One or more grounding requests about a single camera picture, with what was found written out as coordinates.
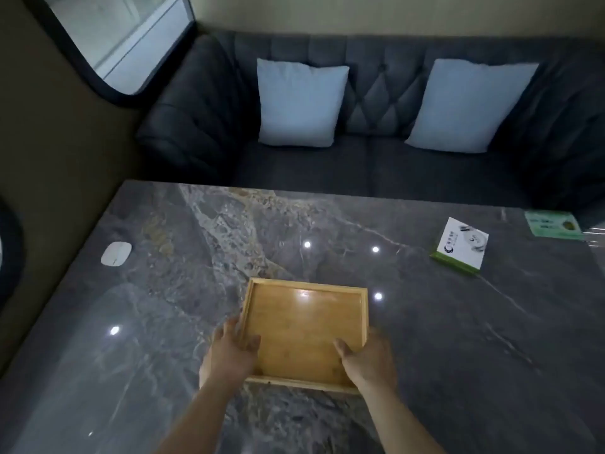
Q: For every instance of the white and green box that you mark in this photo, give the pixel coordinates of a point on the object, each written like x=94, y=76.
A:
x=461, y=245

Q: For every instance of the person's left thumb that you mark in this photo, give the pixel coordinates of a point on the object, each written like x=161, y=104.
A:
x=249, y=346

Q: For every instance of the person's right hand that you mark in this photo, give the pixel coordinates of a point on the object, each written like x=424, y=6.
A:
x=371, y=361

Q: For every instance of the person's right thumb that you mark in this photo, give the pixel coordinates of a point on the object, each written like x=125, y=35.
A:
x=341, y=350

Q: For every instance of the person's right forearm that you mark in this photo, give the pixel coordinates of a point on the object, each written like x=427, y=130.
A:
x=401, y=420

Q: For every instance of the person's left forearm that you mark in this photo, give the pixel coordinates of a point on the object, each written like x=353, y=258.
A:
x=198, y=416

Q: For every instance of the white oval device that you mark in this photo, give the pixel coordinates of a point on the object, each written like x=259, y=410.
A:
x=116, y=254

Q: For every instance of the wooden tray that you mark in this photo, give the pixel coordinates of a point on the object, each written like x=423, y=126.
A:
x=305, y=333

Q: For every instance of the green card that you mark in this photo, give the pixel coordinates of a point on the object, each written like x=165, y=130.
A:
x=553, y=225

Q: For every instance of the person's left hand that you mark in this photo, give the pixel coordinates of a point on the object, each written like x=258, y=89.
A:
x=227, y=355

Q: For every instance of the light blue square cushion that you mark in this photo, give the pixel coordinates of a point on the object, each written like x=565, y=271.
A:
x=468, y=106
x=300, y=104

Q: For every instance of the dark grey tufted sofa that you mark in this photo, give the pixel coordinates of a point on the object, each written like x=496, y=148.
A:
x=378, y=122

